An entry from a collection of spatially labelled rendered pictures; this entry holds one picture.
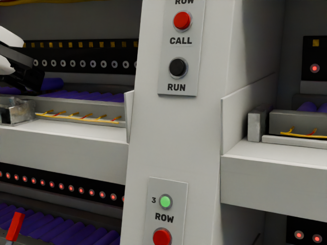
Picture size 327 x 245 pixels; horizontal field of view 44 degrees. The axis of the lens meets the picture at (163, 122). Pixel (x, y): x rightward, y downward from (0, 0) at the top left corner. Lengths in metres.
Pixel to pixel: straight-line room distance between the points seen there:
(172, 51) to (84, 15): 0.36
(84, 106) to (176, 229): 0.20
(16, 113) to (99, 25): 0.25
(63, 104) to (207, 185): 0.23
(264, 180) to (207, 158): 0.05
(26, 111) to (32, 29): 0.29
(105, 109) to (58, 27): 0.31
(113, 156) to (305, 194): 0.19
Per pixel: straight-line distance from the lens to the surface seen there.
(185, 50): 0.38
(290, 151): 0.37
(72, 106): 0.51
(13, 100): 0.52
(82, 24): 0.72
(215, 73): 0.36
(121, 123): 0.46
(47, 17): 0.77
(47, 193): 0.71
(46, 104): 0.53
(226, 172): 0.36
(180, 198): 0.37
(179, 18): 0.38
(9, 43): 0.52
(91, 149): 0.43
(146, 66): 0.39
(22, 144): 0.50
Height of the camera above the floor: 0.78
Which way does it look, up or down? level
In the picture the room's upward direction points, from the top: 5 degrees clockwise
